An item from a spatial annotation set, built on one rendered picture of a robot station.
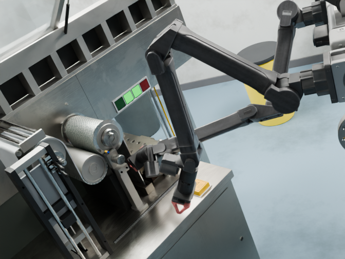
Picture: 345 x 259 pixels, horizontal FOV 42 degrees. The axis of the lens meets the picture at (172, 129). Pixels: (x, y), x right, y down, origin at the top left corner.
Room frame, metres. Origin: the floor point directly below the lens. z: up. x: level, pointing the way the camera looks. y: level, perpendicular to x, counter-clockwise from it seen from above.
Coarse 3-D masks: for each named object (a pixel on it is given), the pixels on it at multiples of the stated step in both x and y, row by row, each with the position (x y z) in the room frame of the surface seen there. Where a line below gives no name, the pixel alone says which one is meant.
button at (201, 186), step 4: (196, 180) 1.58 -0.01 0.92; (200, 180) 1.57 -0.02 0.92; (196, 184) 1.55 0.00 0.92; (200, 184) 1.54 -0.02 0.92; (204, 184) 1.53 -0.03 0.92; (208, 184) 1.54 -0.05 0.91; (196, 188) 1.53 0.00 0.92; (200, 188) 1.52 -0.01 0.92; (204, 188) 1.52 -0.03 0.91; (196, 192) 1.51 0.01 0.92; (200, 192) 1.51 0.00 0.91
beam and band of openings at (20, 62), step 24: (120, 0) 2.24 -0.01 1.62; (144, 0) 2.33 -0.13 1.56; (168, 0) 2.41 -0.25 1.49; (72, 24) 2.07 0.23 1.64; (96, 24) 2.13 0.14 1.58; (120, 24) 2.29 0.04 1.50; (144, 24) 2.28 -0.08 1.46; (24, 48) 1.93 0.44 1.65; (48, 48) 1.98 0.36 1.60; (72, 48) 2.12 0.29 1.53; (96, 48) 2.19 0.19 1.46; (0, 72) 1.84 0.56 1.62; (24, 72) 1.90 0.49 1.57; (48, 72) 2.03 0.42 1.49; (72, 72) 2.01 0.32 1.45; (0, 96) 1.82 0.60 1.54; (24, 96) 1.94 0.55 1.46
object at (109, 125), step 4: (108, 124) 1.66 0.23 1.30; (112, 124) 1.67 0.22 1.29; (100, 128) 1.64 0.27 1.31; (104, 128) 1.64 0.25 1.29; (112, 128) 1.66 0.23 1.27; (116, 128) 1.67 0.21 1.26; (100, 132) 1.63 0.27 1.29; (100, 136) 1.63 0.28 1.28; (100, 140) 1.62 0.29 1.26; (100, 144) 1.62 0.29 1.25; (116, 144) 1.65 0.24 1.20; (100, 148) 1.61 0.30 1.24; (104, 148) 1.62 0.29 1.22; (108, 148) 1.63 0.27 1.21
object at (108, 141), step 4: (108, 128) 1.65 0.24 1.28; (104, 132) 1.63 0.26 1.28; (108, 132) 1.63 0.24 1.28; (112, 132) 1.64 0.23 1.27; (116, 132) 1.65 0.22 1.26; (104, 136) 1.62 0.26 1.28; (108, 136) 1.63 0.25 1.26; (116, 136) 1.64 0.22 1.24; (104, 140) 1.61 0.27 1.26; (108, 140) 1.62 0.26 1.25; (112, 140) 1.63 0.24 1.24; (116, 140) 1.64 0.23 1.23; (104, 144) 1.62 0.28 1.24; (108, 144) 1.62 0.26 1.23; (112, 144) 1.62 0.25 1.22
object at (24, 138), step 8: (0, 120) 1.77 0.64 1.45; (0, 128) 1.69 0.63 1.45; (8, 128) 1.69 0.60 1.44; (16, 128) 1.66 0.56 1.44; (24, 128) 1.58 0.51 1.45; (0, 136) 1.61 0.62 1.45; (8, 136) 1.61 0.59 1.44; (16, 136) 1.58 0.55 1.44; (24, 136) 1.50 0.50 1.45; (32, 136) 1.47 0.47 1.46; (40, 136) 1.49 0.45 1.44; (16, 144) 1.51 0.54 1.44; (24, 144) 1.45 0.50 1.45; (32, 144) 1.46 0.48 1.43; (24, 152) 1.44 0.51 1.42
